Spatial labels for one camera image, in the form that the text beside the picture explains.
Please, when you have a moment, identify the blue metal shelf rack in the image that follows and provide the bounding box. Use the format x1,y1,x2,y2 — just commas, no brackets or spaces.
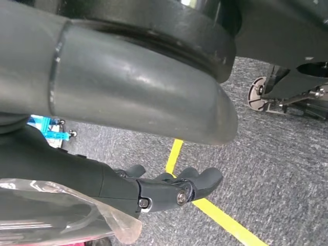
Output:
26,114,78,141

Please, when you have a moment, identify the yellow floor tape square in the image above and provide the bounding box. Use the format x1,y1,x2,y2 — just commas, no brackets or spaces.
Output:
165,138,268,246

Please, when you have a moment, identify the black robot foot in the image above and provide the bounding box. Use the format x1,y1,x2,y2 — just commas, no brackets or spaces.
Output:
247,61,328,120

